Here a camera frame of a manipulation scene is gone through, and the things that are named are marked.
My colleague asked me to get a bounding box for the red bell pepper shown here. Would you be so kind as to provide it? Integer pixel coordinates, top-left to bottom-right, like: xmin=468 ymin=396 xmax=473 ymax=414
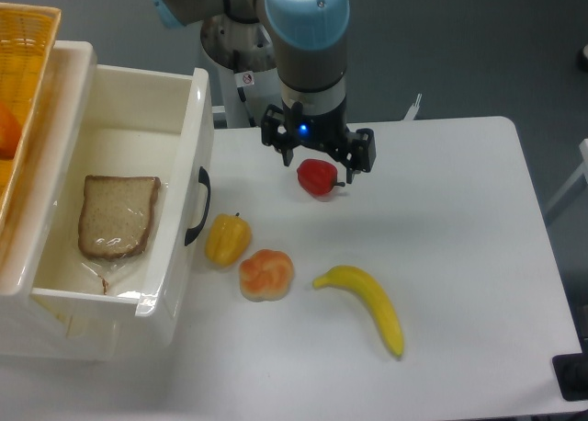
xmin=297 ymin=159 xmax=345 ymax=197

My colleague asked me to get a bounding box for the white furniture leg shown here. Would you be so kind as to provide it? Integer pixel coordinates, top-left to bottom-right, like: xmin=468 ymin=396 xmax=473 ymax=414
xmin=543 ymin=139 xmax=587 ymax=226

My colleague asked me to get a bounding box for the white table clamp bracket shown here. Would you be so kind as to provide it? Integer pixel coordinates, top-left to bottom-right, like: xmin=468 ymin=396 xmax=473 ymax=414
xmin=403 ymin=93 xmax=423 ymax=121

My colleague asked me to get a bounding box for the white drawer cabinet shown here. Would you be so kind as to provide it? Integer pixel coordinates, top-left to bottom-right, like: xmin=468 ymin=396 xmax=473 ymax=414
xmin=1 ymin=41 xmax=115 ymax=360

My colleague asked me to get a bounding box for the black top drawer handle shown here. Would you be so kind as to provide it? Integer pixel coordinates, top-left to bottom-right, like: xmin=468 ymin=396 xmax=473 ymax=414
xmin=184 ymin=166 xmax=211 ymax=246

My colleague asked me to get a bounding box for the black device at table edge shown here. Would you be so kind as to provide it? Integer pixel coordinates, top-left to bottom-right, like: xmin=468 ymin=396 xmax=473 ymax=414
xmin=552 ymin=353 xmax=587 ymax=402

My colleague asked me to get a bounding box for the yellow banana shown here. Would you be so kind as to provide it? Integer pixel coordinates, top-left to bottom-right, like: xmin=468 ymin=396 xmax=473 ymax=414
xmin=312 ymin=265 xmax=404 ymax=358

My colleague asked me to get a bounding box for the orange fruit in basket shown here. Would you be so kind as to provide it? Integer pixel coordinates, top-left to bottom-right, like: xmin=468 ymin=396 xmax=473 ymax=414
xmin=0 ymin=102 xmax=22 ymax=160

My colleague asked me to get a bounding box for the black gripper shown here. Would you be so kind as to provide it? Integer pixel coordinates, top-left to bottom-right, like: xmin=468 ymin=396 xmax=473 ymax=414
xmin=260 ymin=99 xmax=376 ymax=184

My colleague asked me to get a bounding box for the wrapped bread slice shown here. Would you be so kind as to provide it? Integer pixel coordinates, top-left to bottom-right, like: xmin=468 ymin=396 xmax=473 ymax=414
xmin=78 ymin=176 xmax=161 ymax=261

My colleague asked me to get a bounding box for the orange glazed bun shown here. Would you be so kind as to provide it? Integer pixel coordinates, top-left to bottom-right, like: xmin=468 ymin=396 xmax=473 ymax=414
xmin=239 ymin=249 xmax=294 ymax=302

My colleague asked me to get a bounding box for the yellow wicker basket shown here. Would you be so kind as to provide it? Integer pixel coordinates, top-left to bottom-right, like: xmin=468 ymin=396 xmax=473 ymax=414
xmin=1 ymin=3 xmax=62 ymax=223

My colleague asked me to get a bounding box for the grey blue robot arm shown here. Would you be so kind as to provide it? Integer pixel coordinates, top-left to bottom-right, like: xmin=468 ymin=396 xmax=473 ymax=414
xmin=153 ymin=0 xmax=376 ymax=182

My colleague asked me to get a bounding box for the yellow bell pepper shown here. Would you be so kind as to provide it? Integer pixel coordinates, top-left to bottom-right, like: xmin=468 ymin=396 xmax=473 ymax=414
xmin=205 ymin=213 xmax=252 ymax=267

